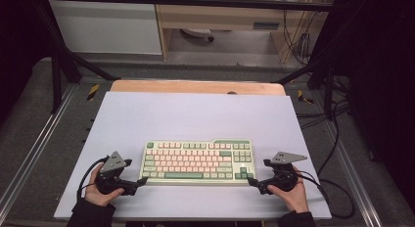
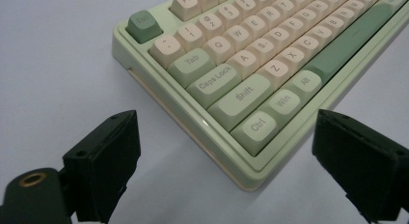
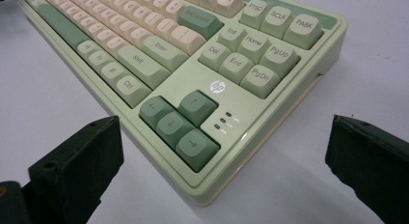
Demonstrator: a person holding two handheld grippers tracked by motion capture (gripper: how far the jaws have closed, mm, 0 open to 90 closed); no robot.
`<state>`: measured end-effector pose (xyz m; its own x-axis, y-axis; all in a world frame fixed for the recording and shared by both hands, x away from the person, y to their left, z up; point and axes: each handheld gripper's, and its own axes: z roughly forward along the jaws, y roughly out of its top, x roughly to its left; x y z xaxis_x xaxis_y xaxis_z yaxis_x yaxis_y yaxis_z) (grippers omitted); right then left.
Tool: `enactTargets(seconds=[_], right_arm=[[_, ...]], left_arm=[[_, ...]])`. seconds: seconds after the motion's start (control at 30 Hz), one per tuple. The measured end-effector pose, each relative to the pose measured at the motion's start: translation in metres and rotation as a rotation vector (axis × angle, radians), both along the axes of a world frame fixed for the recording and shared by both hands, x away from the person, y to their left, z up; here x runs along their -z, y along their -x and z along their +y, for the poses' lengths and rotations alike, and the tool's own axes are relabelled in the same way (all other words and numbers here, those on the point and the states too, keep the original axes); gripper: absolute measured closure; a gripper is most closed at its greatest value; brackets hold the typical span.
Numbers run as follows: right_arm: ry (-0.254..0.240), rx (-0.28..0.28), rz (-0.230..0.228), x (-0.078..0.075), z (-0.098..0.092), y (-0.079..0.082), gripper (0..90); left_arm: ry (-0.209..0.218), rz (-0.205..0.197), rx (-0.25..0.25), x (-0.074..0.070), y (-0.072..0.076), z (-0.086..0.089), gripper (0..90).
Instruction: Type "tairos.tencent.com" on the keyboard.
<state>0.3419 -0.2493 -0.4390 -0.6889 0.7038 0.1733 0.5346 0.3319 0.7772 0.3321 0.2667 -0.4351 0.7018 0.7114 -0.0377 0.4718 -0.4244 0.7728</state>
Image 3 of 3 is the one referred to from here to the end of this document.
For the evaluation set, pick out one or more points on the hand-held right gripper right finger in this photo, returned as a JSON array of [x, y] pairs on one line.
[[373, 159]]

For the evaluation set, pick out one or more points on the green and cream keyboard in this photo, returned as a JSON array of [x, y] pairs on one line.
[[193, 76]]

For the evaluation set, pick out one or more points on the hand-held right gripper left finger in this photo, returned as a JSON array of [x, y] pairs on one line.
[[80, 166]]

